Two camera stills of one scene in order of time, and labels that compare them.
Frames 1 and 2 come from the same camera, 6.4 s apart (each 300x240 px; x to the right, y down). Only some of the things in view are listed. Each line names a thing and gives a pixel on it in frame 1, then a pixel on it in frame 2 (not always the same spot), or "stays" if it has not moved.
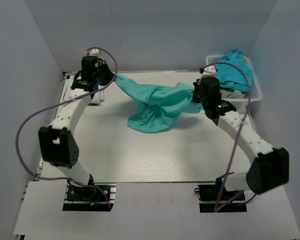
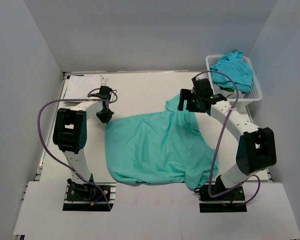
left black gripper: x=106 y=74 to x=104 y=115
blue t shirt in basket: x=232 y=72 stays
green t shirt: x=160 y=103 to x=163 y=147
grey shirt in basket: x=228 y=94 stays
